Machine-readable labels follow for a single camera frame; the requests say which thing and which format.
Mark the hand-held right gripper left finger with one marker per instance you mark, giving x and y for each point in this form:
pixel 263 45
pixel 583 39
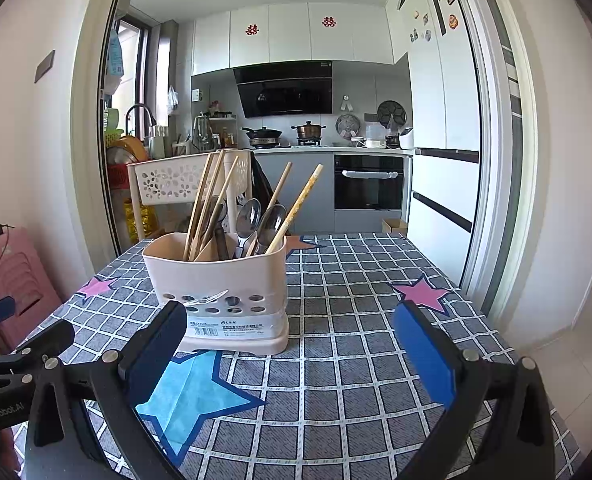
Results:
pixel 158 355

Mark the white plastic jug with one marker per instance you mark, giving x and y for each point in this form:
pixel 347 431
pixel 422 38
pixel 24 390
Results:
pixel 373 137

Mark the small cardboard box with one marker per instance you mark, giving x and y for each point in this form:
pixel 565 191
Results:
pixel 393 226

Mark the hanging clear plastic bag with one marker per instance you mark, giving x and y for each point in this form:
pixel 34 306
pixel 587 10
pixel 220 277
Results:
pixel 172 97

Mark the grey wall switch panel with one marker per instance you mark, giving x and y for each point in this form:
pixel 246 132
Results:
pixel 44 66

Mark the grey checked star tablecloth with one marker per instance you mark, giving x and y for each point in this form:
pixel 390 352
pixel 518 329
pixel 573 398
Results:
pixel 336 310

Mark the cream perforated plastic cart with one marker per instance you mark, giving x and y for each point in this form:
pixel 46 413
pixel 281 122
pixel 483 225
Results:
pixel 166 180

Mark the glass jar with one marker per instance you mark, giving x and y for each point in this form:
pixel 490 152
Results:
pixel 203 132

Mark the cream plastic utensil holder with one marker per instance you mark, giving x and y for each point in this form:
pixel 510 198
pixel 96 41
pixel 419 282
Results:
pixel 266 270

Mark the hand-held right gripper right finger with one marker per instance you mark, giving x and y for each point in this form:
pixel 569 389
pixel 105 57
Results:
pixel 426 355

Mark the black wok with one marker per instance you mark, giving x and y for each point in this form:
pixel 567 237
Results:
pixel 263 135

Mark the red plastic basket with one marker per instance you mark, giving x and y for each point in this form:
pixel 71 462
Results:
pixel 118 175

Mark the white upper kitchen cabinets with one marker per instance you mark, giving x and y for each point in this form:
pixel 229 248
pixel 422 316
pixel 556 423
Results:
pixel 286 35

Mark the white countertop appliance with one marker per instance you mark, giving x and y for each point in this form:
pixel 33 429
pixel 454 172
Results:
pixel 406 138

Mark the red cabinet sticker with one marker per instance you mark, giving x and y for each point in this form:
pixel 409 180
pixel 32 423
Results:
pixel 251 30
pixel 328 21

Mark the steel cooking pot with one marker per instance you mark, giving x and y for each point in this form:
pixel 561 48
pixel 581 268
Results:
pixel 308 131

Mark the black built-in oven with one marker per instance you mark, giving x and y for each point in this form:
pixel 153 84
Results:
pixel 368 190

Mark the pink chair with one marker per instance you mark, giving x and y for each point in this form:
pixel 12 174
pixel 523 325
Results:
pixel 21 270

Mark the black bag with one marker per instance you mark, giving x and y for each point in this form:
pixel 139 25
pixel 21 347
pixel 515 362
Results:
pixel 261 180

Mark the white refrigerator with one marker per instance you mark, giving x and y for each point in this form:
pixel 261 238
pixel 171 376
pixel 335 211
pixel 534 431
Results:
pixel 441 110

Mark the curved kitchen faucet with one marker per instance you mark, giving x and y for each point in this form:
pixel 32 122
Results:
pixel 136 106

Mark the yellow package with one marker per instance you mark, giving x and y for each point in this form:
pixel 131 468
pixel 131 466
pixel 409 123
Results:
pixel 141 220

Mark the group of fridge magnets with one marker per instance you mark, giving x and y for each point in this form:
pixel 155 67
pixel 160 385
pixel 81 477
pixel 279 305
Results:
pixel 451 21

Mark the round metal strainer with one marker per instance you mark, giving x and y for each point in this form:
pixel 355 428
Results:
pixel 347 125

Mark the black range hood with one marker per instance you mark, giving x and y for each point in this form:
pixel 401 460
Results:
pixel 286 90

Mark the blue hanging packet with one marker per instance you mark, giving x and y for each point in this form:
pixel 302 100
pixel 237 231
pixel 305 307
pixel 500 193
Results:
pixel 116 55

